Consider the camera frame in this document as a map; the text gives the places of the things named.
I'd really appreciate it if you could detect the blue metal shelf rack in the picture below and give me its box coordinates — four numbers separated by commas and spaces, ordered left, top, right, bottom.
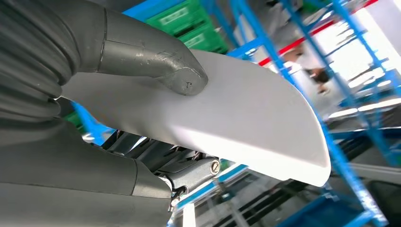
72, 0, 401, 227

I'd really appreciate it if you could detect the green plastic crate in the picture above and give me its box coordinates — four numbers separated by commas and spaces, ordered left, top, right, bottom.
145, 0, 210, 35
178, 23, 229, 54

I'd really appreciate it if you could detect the person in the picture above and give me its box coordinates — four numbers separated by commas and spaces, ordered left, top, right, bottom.
270, 6, 334, 95

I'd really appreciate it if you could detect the red barrier belt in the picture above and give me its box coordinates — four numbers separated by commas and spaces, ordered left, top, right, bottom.
258, 0, 378, 67

